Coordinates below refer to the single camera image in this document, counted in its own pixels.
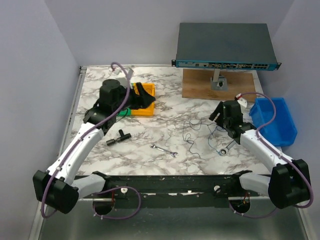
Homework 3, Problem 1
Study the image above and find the brown wooden board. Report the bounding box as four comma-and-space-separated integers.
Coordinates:
182, 69, 256, 101

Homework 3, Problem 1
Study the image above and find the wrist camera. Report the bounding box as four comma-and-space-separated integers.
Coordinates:
111, 67, 134, 78
235, 93, 248, 110

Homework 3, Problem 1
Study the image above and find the grey network switch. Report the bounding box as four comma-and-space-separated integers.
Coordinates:
171, 23, 281, 71

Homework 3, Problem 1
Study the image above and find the small open-end wrench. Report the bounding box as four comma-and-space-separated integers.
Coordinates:
150, 144, 179, 158

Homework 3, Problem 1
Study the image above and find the ratcheting combination wrench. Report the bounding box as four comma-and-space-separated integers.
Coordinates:
219, 140, 237, 156

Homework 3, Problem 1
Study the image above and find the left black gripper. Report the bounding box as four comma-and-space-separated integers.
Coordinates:
112, 81, 154, 114

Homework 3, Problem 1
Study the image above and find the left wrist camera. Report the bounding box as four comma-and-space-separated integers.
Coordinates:
111, 67, 134, 78

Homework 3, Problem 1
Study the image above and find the blue plastic bin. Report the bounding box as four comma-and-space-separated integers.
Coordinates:
249, 97, 298, 147

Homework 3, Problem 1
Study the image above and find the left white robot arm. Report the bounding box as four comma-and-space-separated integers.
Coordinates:
32, 79, 156, 214

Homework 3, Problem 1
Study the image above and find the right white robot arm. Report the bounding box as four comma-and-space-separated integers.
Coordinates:
209, 100, 314, 209

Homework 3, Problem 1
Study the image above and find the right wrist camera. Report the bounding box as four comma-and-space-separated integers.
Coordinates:
235, 93, 248, 110

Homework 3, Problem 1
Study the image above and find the aluminium frame rail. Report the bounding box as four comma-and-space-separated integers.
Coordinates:
28, 66, 88, 240

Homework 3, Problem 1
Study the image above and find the orange plastic bin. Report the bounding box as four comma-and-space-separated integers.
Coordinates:
130, 83, 156, 117

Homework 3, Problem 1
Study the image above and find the black T-shaped pipe fitting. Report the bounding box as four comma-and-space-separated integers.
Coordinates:
106, 129, 132, 146

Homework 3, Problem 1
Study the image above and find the grey metal switch stand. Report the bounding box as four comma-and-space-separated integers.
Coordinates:
210, 69, 228, 92

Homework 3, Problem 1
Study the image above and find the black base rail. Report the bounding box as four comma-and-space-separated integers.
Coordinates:
87, 175, 258, 209

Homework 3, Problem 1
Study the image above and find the green plastic bin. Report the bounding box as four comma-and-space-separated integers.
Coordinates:
117, 108, 132, 117

